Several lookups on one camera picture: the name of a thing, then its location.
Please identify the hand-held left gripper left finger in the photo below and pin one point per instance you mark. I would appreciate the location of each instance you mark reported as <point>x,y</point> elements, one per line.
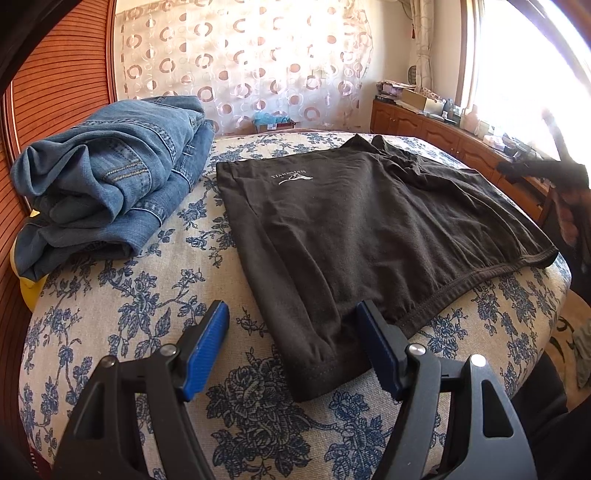
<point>208,344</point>

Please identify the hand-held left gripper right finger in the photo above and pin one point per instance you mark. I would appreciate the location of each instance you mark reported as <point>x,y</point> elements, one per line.
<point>375,344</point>

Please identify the blue floral bedspread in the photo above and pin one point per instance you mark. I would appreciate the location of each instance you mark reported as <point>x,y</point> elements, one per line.
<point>152,295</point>

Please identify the pale pink bottle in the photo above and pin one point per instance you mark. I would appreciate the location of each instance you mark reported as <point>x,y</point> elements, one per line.
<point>471,119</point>

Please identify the wooden cabinet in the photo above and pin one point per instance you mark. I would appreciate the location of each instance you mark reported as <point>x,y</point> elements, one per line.
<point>443,136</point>

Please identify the window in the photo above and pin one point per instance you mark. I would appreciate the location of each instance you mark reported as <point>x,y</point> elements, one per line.
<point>521,55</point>

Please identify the cardboard box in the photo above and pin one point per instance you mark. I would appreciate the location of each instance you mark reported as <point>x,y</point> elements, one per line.
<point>418,100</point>

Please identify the blue denim jeans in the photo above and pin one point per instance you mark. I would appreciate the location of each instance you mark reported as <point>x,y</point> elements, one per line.
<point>152,207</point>
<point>106,147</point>

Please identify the stack of papers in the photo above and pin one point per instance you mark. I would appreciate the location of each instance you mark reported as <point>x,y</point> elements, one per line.
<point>390,90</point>

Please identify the floral window curtain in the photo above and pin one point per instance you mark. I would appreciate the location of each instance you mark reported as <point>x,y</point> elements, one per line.
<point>425,41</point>

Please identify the patterned floor rug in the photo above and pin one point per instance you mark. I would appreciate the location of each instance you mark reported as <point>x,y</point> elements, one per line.
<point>570,341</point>

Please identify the yellow cloth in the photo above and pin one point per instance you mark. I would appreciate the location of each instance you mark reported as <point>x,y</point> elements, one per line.
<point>27,286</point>

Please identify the small box with blue cloth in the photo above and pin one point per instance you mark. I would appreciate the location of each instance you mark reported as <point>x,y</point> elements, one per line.
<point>272,122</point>

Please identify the sheer circle-patterned curtain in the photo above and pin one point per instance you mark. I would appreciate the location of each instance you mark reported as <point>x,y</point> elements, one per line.
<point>258,60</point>

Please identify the wooden slatted headboard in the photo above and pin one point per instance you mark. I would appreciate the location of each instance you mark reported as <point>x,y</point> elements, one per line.
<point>60,69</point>

